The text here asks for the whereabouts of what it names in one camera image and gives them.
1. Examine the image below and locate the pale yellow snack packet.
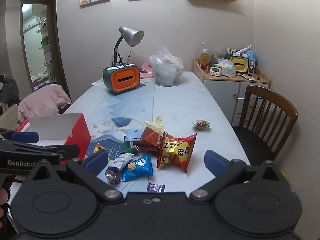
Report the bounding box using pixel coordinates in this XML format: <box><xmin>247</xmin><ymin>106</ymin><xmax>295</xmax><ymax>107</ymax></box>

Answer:
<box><xmin>144</xmin><ymin>116</ymin><xmax>164</xmax><ymax>134</ymax></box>

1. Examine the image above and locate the pink folder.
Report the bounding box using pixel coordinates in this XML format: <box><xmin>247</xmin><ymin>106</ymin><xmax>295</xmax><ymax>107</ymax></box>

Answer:
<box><xmin>139</xmin><ymin>62</ymin><xmax>154</xmax><ymax>78</ymax></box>

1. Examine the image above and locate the pink padded jacket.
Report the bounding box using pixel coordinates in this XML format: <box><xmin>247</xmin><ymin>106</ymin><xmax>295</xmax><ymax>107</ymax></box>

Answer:
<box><xmin>17</xmin><ymin>84</ymin><xmax>73</xmax><ymax>125</ymax></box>

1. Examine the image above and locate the blue cookie packet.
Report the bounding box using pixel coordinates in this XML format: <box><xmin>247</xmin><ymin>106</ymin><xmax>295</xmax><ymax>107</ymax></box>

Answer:
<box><xmin>121</xmin><ymin>154</ymin><xmax>154</xmax><ymax>182</ymax></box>

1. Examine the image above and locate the purple candy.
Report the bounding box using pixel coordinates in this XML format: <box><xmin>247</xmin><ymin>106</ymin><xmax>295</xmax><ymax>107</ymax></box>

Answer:
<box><xmin>147</xmin><ymin>181</ymin><xmax>165</xmax><ymax>193</ymax></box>

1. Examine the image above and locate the sofa with cream cover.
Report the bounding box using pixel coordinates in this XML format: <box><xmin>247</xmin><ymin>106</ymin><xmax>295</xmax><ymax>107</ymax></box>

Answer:
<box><xmin>0</xmin><ymin>104</ymin><xmax>19</xmax><ymax>130</ymax></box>

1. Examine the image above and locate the yellow green tissue box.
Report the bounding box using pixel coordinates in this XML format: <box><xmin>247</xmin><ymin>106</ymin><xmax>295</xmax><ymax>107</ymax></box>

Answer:
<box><xmin>229</xmin><ymin>56</ymin><xmax>249</xmax><ymax>73</ymax></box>

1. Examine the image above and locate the pile of dark clothes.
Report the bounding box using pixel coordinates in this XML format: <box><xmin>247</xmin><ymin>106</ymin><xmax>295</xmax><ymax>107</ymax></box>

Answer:
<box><xmin>0</xmin><ymin>75</ymin><xmax>20</xmax><ymax>105</ymax></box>

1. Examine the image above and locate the orange drink bottle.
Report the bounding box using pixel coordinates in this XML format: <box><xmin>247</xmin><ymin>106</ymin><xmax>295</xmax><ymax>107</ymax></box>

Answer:
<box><xmin>199</xmin><ymin>49</ymin><xmax>210</xmax><ymax>73</ymax></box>

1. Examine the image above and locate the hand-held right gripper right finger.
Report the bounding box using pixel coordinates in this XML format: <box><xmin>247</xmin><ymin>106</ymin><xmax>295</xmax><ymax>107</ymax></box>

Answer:
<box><xmin>189</xmin><ymin>150</ymin><xmax>288</xmax><ymax>202</ymax></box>

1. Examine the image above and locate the wooden door frame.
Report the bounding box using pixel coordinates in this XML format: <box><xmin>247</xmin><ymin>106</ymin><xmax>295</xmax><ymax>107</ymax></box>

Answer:
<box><xmin>20</xmin><ymin>0</ymin><xmax>72</xmax><ymax>100</ymax></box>

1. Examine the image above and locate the white snack packet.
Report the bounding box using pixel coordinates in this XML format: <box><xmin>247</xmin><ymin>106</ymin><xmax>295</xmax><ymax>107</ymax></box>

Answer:
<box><xmin>107</xmin><ymin>153</ymin><xmax>135</xmax><ymax>172</ymax></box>

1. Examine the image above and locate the wooden chair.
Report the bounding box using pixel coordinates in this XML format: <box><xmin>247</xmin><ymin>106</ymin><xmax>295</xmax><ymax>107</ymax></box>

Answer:
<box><xmin>231</xmin><ymin>85</ymin><xmax>299</xmax><ymax>167</ymax></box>

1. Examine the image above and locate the green snack packet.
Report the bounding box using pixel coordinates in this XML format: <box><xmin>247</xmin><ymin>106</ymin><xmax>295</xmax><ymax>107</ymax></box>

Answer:
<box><xmin>121</xmin><ymin>140</ymin><xmax>138</xmax><ymax>155</ymax></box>

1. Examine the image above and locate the white wooden cabinet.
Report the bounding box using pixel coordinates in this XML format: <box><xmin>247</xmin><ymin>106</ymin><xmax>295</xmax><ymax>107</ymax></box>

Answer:
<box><xmin>192</xmin><ymin>59</ymin><xmax>271</xmax><ymax>127</ymax></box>

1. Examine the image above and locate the person's left hand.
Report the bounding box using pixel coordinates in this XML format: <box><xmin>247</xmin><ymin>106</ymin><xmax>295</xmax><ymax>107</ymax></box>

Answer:
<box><xmin>0</xmin><ymin>187</ymin><xmax>9</xmax><ymax>220</ymax></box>

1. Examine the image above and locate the clear plastic bag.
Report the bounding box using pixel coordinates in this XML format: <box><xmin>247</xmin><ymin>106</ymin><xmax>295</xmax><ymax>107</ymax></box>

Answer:
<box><xmin>149</xmin><ymin>40</ymin><xmax>185</xmax><ymax>87</ymax></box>

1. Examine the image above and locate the brown chocolate cake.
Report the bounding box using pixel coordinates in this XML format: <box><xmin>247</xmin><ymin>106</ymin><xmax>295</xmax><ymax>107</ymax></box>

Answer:
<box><xmin>105</xmin><ymin>169</ymin><xmax>120</xmax><ymax>184</ymax></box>

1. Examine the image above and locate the dark red snack packet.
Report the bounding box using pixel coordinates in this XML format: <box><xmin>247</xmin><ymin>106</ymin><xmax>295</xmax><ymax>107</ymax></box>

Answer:
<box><xmin>134</xmin><ymin>127</ymin><xmax>165</xmax><ymax>155</ymax></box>

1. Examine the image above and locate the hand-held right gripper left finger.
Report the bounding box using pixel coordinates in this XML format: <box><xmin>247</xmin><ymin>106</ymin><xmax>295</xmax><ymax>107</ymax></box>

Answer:
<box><xmin>24</xmin><ymin>150</ymin><xmax>124</xmax><ymax>202</ymax></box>

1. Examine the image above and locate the red yellow snack bag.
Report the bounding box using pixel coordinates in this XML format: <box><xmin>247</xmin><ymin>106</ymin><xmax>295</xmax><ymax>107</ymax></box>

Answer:
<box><xmin>157</xmin><ymin>131</ymin><xmax>197</xmax><ymax>173</ymax></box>

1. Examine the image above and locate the grey desk lamp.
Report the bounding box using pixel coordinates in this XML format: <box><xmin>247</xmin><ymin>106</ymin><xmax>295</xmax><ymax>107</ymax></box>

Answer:
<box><xmin>110</xmin><ymin>26</ymin><xmax>145</xmax><ymax>65</ymax></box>

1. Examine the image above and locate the blue globe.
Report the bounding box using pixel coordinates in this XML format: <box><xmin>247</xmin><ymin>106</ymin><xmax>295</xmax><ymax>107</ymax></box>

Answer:
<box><xmin>244</xmin><ymin>51</ymin><xmax>258</xmax><ymax>63</ymax></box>

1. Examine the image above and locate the red cardboard box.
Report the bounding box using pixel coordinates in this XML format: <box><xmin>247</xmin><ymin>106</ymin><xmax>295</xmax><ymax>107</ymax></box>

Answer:
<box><xmin>15</xmin><ymin>113</ymin><xmax>92</xmax><ymax>165</ymax></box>

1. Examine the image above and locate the burger shaped candy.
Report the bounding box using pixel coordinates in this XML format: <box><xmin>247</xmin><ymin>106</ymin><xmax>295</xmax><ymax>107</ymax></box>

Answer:
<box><xmin>192</xmin><ymin>119</ymin><xmax>210</xmax><ymax>130</ymax></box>

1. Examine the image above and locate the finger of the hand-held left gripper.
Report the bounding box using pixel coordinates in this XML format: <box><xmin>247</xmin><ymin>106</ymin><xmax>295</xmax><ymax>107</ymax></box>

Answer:
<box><xmin>15</xmin><ymin>142</ymin><xmax>80</xmax><ymax>161</ymax></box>
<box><xmin>0</xmin><ymin>128</ymin><xmax>40</xmax><ymax>143</ymax></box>

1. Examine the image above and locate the light blue snack packet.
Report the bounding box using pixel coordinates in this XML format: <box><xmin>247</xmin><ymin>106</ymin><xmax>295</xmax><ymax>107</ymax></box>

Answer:
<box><xmin>125</xmin><ymin>128</ymin><xmax>143</xmax><ymax>142</ymax></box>

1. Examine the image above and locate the green orange tissue box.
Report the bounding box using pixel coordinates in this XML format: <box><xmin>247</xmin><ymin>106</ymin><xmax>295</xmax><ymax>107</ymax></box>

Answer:
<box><xmin>102</xmin><ymin>64</ymin><xmax>140</xmax><ymax>95</ymax></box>

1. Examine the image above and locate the tissue pack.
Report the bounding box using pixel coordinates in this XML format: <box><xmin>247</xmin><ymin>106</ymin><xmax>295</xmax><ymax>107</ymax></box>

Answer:
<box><xmin>217</xmin><ymin>58</ymin><xmax>237</xmax><ymax>78</ymax></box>

